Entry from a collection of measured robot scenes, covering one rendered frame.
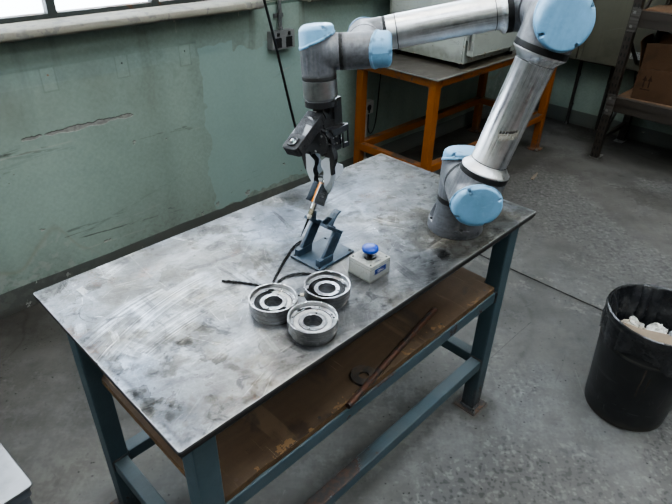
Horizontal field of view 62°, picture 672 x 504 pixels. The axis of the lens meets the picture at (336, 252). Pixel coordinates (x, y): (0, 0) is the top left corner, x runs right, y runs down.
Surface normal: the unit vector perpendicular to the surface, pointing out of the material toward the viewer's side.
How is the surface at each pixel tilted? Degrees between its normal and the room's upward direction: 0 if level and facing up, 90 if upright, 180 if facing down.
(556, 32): 83
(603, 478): 0
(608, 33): 90
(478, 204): 97
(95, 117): 90
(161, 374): 0
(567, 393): 0
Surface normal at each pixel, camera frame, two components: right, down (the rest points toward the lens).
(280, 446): 0.02, -0.84
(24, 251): 0.71, 0.39
